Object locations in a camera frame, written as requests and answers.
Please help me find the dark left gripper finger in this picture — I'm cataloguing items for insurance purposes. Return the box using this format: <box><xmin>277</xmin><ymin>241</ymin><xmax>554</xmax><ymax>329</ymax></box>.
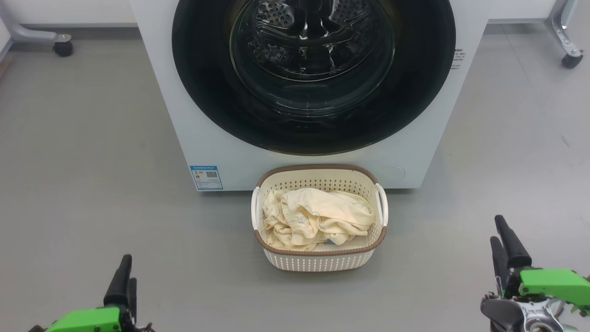
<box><xmin>104</xmin><ymin>255</ymin><xmax>133</xmax><ymax>307</ymax></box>
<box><xmin>127</xmin><ymin>278</ymin><xmax>137</xmax><ymax>323</ymax></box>

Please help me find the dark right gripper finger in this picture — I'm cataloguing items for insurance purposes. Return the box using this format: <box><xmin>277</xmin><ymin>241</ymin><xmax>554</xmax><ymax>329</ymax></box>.
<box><xmin>495</xmin><ymin>215</ymin><xmax>532</xmax><ymax>269</ymax></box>
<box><xmin>490</xmin><ymin>237</ymin><xmax>510</xmax><ymax>286</ymax></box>

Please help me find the washing machine glass door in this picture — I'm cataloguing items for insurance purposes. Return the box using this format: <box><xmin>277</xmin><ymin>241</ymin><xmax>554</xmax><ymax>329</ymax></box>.
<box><xmin>172</xmin><ymin>0</ymin><xmax>456</xmax><ymax>156</ymax></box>

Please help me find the blue energy label sticker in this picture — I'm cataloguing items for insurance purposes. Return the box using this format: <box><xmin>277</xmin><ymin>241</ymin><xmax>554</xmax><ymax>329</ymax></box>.
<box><xmin>189</xmin><ymin>165</ymin><xmax>224</xmax><ymax>191</ymax></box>

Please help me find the cream perforated basket brown rim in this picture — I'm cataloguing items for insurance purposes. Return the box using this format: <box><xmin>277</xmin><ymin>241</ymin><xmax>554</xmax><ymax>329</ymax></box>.
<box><xmin>251</xmin><ymin>164</ymin><xmax>389</xmax><ymax>273</ymax></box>

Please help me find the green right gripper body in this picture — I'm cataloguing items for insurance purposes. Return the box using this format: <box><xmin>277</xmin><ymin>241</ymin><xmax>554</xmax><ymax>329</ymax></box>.
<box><xmin>505</xmin><ymin>268</ymin><xmax>590</xmax><ymax>307</ymax></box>

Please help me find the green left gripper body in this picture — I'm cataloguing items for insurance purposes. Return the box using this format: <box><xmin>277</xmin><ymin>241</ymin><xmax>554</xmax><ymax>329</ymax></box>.
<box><xmin>45</xmin><ymin>307</ymin><xmax>123</xmax><ymax>332</ymax></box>

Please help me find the white front-load washing machine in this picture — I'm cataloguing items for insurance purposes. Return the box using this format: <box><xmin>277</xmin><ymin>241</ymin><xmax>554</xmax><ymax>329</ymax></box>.
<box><xmin>129</xmin><ymin>0</ymin><xmax>489</xmax><ymax>192</ymax></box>

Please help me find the grey metal frame with caster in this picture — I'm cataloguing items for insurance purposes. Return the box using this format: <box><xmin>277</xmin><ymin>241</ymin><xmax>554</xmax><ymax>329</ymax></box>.
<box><xmin>545</xmin><ymin>0</ymin><xmax>584</xmax><ymax>69</ymax></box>
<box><xmin>0</xmin><ymin>0</ymin><xmax>73</xmax><ymax>57</ymax></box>

